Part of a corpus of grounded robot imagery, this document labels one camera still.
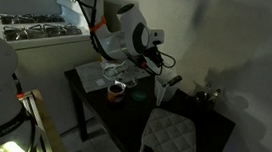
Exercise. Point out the dark utensil holder with utensils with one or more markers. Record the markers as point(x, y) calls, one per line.
point(207, 97)

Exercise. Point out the grey quilted pot holder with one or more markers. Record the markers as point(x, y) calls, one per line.
point(170, 134)

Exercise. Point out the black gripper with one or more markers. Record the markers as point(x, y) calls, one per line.
point(152, 60)

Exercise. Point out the small clear plastic packet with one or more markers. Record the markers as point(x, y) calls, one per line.
point(100, 81)

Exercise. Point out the green round lid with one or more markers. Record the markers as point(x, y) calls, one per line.
point(138, 95)

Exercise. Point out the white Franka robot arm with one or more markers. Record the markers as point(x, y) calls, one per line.
point(133, 29)

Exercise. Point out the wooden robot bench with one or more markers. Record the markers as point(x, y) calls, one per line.
point(49, 124)

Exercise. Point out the white kitchen stove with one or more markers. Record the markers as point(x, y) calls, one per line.
point(40, 30)

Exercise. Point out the black side table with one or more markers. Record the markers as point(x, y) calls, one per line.
point(128, 118)

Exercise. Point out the grey woven placemat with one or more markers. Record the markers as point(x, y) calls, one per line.
point(90, 76)

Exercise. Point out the small clear glass bowl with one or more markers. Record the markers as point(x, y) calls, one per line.
point(132, 83)

